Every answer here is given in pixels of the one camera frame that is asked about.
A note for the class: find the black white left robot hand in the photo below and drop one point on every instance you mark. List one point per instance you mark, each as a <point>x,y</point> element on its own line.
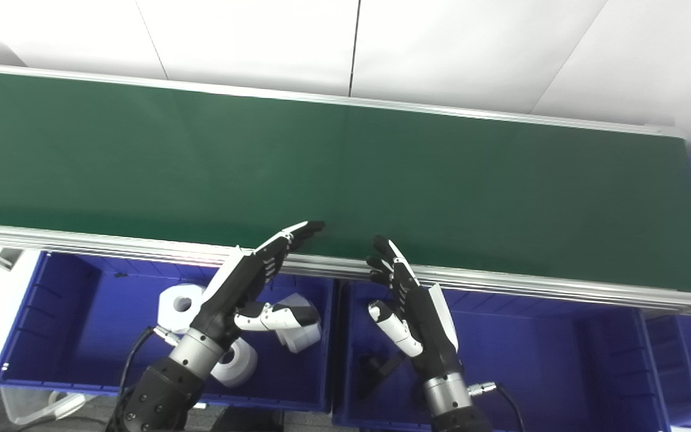
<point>231,294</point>

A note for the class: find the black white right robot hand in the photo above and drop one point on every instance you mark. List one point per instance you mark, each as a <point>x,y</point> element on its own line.
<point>432,336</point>

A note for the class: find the white plastic part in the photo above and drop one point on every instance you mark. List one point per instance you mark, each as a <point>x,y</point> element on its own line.
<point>246,366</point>
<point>168,318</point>
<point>300,342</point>

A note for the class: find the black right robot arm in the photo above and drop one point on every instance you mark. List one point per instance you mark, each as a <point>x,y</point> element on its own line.
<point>447,399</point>

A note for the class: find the green conveyor belt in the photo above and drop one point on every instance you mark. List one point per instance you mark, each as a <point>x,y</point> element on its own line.
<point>531,287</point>
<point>381,180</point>

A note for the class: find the translucent plastic container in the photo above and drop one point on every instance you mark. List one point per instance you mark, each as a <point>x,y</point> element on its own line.
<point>27,408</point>

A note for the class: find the black bracket part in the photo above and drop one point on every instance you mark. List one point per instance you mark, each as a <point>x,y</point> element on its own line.
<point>381,367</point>

